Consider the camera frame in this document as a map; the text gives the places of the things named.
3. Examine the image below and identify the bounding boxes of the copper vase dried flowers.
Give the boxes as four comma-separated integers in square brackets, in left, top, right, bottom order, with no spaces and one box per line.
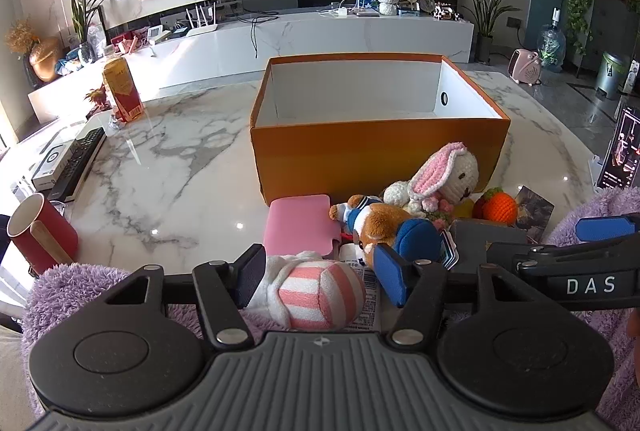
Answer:
[5,18,65,88]

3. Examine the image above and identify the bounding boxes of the pink wallet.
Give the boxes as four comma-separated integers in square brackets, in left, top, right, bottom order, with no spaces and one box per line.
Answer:
[264,194,343,262]

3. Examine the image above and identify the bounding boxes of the white router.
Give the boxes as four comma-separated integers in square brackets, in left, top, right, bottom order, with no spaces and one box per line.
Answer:
[184,2,220,37]

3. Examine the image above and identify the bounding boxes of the potted long-leaf plant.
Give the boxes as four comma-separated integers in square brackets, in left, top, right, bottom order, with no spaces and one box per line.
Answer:
[452,0,528,64]

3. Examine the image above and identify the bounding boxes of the white marble tv console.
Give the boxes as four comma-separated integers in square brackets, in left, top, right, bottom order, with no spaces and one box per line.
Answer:
[27,8,475,124]

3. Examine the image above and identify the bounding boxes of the white pink crochet bunny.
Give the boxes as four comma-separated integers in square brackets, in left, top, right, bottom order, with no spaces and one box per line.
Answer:
[382,141,480,219]

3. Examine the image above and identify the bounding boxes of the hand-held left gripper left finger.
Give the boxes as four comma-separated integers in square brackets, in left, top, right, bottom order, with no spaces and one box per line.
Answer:
[99,243,267,353]

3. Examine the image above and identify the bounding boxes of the blue water bottle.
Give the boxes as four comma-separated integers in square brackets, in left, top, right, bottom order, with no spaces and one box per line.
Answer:
[536,8,567,73]

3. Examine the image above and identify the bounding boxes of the red cup wooden handle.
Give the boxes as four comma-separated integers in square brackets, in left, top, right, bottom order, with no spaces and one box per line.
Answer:
[7,192,80,278]

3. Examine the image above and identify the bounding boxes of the white paper packet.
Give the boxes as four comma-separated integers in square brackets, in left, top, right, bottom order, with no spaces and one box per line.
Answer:
[339,245,385,333]

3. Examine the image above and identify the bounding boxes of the white panda plush striped bottom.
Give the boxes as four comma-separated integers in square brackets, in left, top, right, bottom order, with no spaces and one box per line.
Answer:
[245,251,367,331]

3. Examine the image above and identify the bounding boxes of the orange crochet carrot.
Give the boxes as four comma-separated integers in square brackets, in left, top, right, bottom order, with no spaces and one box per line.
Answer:
[472,188,518,226]

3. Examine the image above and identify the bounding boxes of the pink heater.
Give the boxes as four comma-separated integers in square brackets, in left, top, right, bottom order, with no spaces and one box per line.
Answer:
[507,48,542,85]

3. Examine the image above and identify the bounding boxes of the black remote control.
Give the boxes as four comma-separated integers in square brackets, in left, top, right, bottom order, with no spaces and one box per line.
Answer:
[47,127,107,203]

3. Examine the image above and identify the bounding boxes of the corgi plush blue sailor outfit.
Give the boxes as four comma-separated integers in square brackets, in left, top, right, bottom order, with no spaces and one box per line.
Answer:
[329,194,443,269]

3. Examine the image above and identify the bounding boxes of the tall white product box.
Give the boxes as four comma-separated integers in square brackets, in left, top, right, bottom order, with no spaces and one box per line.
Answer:
[622,58,640,94]

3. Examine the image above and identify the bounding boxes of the printed paper tag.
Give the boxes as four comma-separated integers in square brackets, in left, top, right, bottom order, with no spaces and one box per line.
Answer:
[439,232,460,271]

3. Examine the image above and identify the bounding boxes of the white phone stand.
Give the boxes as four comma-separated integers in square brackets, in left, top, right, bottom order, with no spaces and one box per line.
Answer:
[590,156,608,187]

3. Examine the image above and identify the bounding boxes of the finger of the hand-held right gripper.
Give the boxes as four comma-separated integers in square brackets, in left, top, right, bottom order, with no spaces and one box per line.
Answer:
[486,236,640,275]
[575,214,640,243]

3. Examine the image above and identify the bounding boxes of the grey trash bin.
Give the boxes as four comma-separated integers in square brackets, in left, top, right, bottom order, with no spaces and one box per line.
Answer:
[595,51,630,101]

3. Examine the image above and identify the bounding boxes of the yellow red carton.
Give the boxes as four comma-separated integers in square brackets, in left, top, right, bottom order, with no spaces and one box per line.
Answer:
[102,57,146,122]

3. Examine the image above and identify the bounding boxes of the grey box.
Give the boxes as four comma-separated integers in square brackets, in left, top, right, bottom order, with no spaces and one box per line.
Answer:
[451,217,530,276]

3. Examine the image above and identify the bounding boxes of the purple fluffy cloth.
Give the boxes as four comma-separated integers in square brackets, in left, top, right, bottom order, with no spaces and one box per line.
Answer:
[20,186,640,431]

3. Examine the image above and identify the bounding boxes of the orange cardboard box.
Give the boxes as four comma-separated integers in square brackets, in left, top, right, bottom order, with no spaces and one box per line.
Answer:
[249,52,512,207]

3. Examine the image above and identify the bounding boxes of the grey blue cabinet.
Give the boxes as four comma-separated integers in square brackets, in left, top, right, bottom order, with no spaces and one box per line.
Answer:
[585,0,640,77]

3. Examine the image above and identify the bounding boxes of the green plant glass vase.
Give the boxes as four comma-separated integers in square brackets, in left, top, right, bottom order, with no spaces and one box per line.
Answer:
[70,0,112,63]

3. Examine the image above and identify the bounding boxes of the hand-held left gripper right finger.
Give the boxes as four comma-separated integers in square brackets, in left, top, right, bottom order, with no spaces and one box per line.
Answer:
[374,243,567,348]

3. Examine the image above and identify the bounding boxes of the small red plant figure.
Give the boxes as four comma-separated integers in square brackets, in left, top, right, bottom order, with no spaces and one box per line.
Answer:
[84,86,112,113]

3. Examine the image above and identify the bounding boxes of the white flat box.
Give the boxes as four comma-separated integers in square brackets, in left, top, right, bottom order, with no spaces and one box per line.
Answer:
[31,142,77,191]

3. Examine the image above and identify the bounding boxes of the dark photo card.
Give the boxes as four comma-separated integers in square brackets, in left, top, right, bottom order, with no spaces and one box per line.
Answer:
[515,185,555,242]

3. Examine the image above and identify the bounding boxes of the smartphone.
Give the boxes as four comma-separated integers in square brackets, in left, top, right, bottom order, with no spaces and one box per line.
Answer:
[597,104,640,189]

